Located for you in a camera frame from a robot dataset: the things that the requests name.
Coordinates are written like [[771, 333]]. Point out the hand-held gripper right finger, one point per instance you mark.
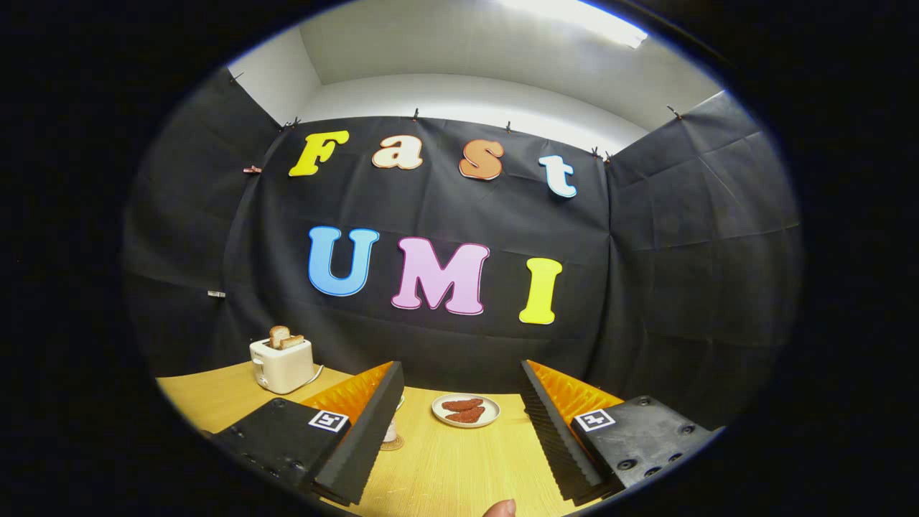
[[549, 431]]

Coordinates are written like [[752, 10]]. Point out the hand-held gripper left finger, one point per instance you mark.
[[373, 424]]

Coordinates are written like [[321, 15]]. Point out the clear juice bottle red label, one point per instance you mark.
[[391, 429]]

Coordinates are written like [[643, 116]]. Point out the round wooden coaster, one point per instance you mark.
[[393, 445]]

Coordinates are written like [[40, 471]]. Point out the white round plate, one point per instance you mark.
[[492, 413]]

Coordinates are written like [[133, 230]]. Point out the red meat strip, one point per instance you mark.
[[463, 404], [467, 415]]

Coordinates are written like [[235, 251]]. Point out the wooden table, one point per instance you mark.
[[459, 467]]

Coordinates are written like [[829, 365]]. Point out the cream toaster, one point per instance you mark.
[[282, 365]]

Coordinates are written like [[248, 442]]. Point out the toast slice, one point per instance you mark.
[[278, 335], [291, 342]]

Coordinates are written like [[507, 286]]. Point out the black backdrop cloth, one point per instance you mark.
[[682, 287]]

